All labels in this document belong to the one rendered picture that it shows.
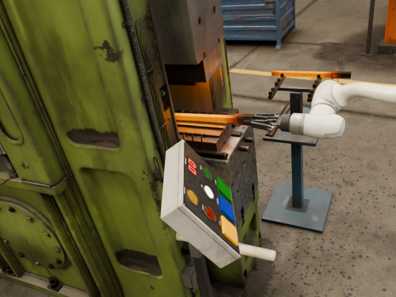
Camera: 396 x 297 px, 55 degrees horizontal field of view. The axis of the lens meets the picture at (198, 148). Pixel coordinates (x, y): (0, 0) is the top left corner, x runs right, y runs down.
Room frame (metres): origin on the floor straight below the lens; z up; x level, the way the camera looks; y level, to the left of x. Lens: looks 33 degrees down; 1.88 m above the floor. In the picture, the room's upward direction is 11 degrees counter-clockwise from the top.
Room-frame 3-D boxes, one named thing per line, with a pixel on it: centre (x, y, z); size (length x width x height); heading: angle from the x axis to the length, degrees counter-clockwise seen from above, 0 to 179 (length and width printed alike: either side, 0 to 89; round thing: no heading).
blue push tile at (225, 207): (0.94, -0.05, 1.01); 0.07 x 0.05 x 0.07; 176
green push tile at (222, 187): (1.04, -0.06, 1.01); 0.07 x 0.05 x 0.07; 176
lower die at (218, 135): (1.58, 0.05, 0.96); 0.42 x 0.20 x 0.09; 61
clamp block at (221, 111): (1.67, -0.17, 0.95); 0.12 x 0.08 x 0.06; 61
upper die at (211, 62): (1.58, 0.05, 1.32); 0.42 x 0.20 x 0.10; 61
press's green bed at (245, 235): (1.64, 0.03, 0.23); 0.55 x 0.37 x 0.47; 61
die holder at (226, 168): (1.64, 0.03, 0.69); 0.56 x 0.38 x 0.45; 61
